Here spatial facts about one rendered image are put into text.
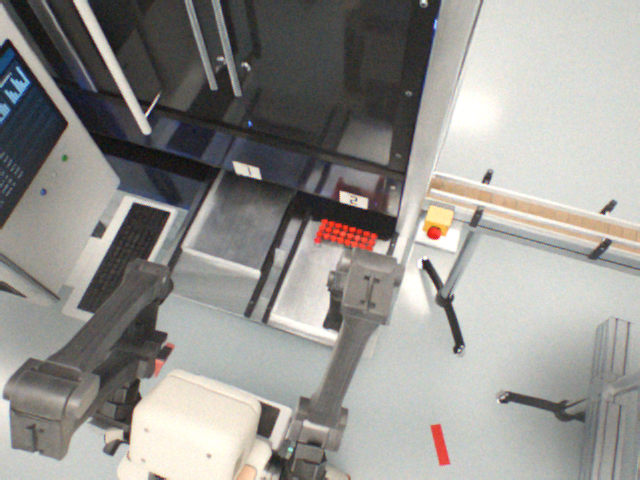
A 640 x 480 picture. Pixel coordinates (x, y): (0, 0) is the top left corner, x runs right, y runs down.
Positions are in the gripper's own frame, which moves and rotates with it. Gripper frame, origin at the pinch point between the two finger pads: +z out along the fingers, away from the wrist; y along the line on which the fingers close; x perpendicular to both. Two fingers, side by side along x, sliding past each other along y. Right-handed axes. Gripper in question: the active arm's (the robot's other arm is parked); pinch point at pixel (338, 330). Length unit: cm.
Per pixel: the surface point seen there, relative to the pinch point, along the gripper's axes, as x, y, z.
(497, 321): -56, 72, 82
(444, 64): -11, 22, -72
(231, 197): 48, 34, -3
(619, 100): -95, 216, 53
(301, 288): 15.2, 11.3, 2.8
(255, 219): 37.2, 28.7, -1.4
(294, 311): 14.7, 4.0, 4.3
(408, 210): -9.5, 33.6, -17.9
